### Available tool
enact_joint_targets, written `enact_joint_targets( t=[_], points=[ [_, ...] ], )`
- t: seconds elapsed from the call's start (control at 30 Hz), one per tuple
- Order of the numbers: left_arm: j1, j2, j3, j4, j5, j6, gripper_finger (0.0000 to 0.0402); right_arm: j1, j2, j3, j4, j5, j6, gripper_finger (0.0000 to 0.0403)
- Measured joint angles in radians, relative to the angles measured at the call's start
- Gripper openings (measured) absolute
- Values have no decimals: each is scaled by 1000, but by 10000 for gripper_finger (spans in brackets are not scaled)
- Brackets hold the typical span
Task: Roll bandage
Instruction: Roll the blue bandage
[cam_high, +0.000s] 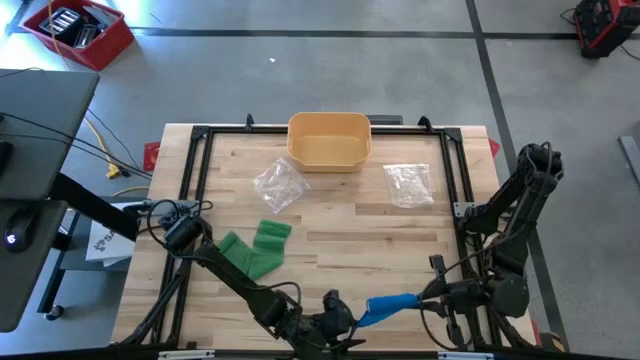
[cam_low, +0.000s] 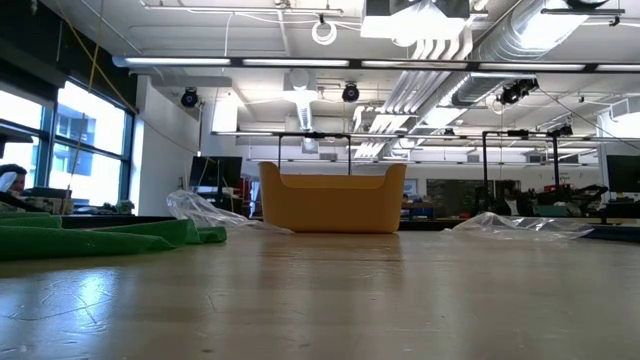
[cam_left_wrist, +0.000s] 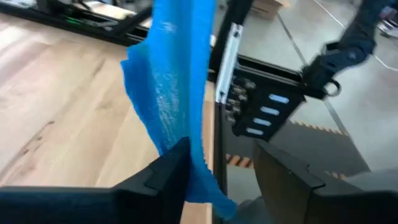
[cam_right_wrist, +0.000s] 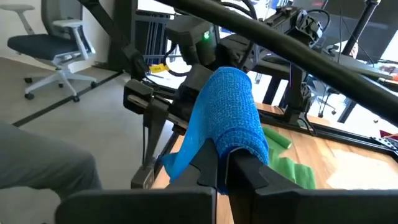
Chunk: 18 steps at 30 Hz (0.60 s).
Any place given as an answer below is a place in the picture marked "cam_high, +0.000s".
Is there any yellow plastic bin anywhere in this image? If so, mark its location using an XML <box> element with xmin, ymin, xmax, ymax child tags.
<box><xmin>285</xmin><ymin>110</ymin><xmax>374</xmax><ymax>175</ymax></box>

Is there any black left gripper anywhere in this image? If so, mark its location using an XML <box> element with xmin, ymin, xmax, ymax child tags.
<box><xmin>287</xmin><ymin>289</ymin><xmax>368</xmax><ymax>359</ymax></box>

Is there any grey desk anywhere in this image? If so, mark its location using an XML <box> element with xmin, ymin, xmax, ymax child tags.
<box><xmin>0</xmin><ymin>68</ymin><xmax>101</xmax><ymax>334</ymax></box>

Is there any black computer mouse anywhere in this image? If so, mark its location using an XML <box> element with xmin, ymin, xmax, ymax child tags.
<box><xmin>3</xmin><ymin>208</ymin><xmax>40</xmax><ymax>255</ymax></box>

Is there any blue elastic bandage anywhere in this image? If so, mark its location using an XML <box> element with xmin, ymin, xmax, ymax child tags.
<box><xmin>355</xmin><ymin>293</ymin><xmax>421</xmax><ymax>329</ymax></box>

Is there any white printed paper sheet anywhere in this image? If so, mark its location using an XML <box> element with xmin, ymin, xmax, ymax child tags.
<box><xmin>84</xmin><ymin>201</ymin><xmax>140</xmax><ymax>269</ymax></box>

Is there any green elastic bandage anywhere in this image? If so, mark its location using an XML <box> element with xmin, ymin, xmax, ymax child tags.
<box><xmin>217</xmin><ymin>218</ymin><xmax>293</xmax><ymax>281</ymax></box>

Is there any red plastic crate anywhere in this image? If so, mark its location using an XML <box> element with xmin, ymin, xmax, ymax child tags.
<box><xmin>20</xmin><ymin>0</ymin><xmax>136</xmax><ymax>72</ymax></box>

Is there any black battery pack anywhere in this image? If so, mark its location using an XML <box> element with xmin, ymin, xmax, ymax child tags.
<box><xmin>38</xmin><ymin>6</ymin><xmax>84</xmax><ymax>40</ymax></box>

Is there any clear plastic bag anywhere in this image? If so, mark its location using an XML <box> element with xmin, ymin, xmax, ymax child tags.
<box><xmin>252</xmin><ymin>156</ymin><xmax>312</xmax><ymax>215</ymax></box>
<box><xmin>382</xmin><ymin>162</ymin><xmax>436</xmax><ymax>210</ymax></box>

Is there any black desk cable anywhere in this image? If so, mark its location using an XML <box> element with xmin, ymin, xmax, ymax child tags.
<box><xmin>0</xmin><ymin>112</ymin><xmax>154</xmax><ymax>181</ymax></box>

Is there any yellow cable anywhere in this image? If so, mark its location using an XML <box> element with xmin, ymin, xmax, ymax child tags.
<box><xmin>47</xmin><ymin>0</ymin><xmax>152</xmax><ymax>199</ymax></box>

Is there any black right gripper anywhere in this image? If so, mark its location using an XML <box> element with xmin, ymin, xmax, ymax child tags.
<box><xmin>417</xmin><ymin>253</ymin><xmax>496</xmax><ymax>351</ymax></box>

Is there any red and black equipment case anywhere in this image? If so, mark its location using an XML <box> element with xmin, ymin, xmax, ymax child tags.
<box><xmin>572</xmin><ymin>0</ymin><xmax>640</xmax><ymax>60</ymax></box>

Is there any black support beam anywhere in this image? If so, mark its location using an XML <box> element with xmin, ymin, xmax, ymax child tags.
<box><xmin>48</xmin><ymin>172</ymin><xmax>142</xmax><ymax>242</ymax></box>

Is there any clear plastic container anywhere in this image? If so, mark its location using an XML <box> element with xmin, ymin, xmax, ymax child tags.
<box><xmin>73</xmin><ymin>22</ymin><xmax>101</xmax><ymax>50</ymax></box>

